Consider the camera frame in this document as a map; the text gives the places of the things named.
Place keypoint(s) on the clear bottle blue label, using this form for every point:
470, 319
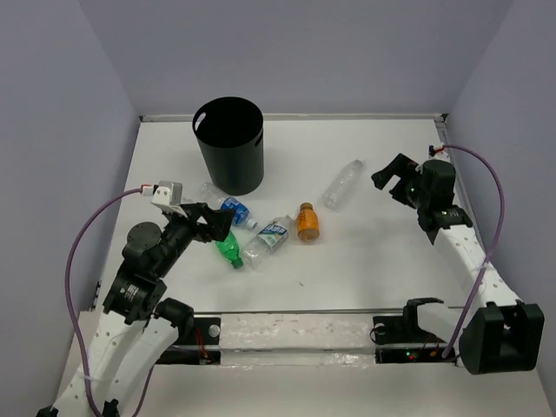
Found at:
218, 199

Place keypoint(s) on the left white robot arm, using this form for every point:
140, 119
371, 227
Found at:
138, 323

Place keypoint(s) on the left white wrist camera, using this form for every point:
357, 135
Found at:
168, 197

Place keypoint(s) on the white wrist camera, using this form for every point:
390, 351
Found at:
438, 152
168, 197

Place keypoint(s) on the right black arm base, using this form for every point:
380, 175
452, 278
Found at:
399, 340

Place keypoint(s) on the black cylindrical waste bin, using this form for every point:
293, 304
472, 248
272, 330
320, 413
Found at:
229, 131

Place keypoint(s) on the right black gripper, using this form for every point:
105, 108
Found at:
400, 166

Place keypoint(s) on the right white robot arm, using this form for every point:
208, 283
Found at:
495, 332

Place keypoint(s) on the orange juice bottle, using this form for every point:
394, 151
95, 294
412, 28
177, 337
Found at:
308, 228

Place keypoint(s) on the clear bottle white green label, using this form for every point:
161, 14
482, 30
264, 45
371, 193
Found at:
267, 241

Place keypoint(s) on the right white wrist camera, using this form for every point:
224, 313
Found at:
438, 152

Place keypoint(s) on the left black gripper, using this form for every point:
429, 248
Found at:
219, 223

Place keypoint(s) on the green plastic bottle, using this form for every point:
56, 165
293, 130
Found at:
229, 248

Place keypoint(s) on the clear bottle without label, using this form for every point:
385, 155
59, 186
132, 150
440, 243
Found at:
340, 188

